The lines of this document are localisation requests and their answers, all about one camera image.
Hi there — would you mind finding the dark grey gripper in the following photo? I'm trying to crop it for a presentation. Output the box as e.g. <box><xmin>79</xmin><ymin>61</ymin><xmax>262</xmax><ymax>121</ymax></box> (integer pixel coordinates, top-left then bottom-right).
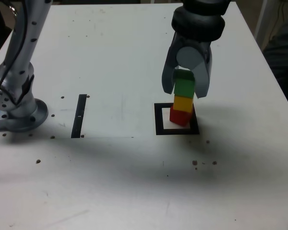
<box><xmin>161</xmin><ymin>33</ymin><xmax>213</xmax><ymax>99</ymax></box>

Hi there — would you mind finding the green cube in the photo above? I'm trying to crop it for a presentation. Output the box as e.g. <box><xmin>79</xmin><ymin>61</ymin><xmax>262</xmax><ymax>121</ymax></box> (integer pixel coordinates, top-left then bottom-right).
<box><xmin>173</xmin><ymin>69</ymin><xmax>196</xmax><ymax>98</ymax></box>

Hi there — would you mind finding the yellow cube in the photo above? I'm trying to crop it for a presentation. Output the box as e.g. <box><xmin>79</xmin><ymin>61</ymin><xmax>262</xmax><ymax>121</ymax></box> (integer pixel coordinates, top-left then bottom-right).
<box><xmin>172</xmin><ymin>95</ymin><xmax>194</xmax><ymax>113</ymax></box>

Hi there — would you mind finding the red cube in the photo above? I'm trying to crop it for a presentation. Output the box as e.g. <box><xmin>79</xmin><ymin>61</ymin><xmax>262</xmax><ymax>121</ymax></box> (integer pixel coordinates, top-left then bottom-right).
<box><xmin>169</xmin><ymin>106</ymin><xmax>193</xmax><ymax>127</ymax></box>

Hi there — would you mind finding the black tape square outline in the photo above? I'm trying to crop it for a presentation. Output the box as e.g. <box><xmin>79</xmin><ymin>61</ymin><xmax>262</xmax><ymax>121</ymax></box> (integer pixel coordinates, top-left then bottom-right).
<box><xmin>154</xmin><ymin>102</ymin><xmax>200</xmax><ymax>136</ymax></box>

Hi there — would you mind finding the black tape strip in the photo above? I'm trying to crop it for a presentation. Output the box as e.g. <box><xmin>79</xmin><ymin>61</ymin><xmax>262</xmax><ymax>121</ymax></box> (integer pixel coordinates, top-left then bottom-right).
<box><xmin>71</xmin><ymin>94</ymin><xmax>87</xmax><ymax>139</ymax></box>

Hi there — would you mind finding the white post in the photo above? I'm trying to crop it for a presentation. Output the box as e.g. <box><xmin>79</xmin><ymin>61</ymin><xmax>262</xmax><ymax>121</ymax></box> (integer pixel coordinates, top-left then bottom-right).
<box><xmin>254</xmin><ymin>0</ymin><xmax>274</xmax><ymax>48</ymax></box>

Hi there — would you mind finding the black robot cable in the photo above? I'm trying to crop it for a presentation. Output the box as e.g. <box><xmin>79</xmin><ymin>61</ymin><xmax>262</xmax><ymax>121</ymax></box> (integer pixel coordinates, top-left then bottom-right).
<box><xmin>0</xmin><ymin>0</ymin><xmax>29</xmax><ymax>93</ymax></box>

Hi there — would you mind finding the chrome chair frame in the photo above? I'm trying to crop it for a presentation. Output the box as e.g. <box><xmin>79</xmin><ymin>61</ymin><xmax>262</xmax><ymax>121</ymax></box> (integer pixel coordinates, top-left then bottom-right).
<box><xmin>9</xmin><ymin>4</ymin><xmax>20</xmax><ymax>18</ymax></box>

